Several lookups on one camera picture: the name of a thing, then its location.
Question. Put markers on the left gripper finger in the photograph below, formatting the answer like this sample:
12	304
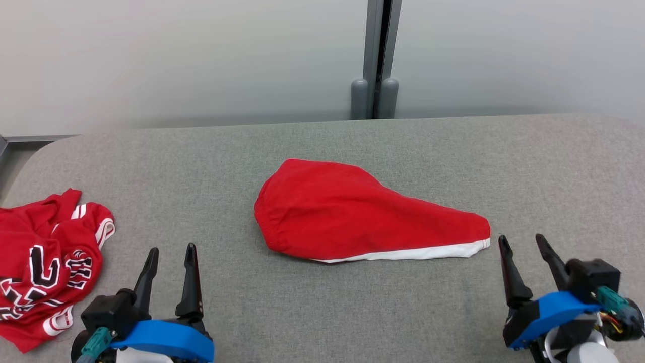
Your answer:
146	282
191	287

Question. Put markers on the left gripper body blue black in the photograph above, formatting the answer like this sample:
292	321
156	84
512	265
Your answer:
166	339

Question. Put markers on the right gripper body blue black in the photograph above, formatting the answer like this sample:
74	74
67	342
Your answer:
549	310

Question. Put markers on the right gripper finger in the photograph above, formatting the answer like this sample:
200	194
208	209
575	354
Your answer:
513	282
554	259

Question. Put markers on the red basketball jersey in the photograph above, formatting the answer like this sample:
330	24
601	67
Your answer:
40	262

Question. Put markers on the red shorts white hem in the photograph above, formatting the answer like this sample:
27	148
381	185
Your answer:
342	212

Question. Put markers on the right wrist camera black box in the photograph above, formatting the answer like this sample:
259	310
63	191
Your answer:
594	275

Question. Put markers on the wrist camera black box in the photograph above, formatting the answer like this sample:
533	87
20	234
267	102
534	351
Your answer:
103	310
594	275

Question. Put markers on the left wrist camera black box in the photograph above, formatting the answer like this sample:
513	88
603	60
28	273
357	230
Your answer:
103	310

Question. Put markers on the grey partition bottom rail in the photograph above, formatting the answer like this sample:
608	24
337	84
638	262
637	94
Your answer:
35	138

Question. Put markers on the grey partition post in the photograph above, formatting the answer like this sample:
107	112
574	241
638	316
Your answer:
373	50

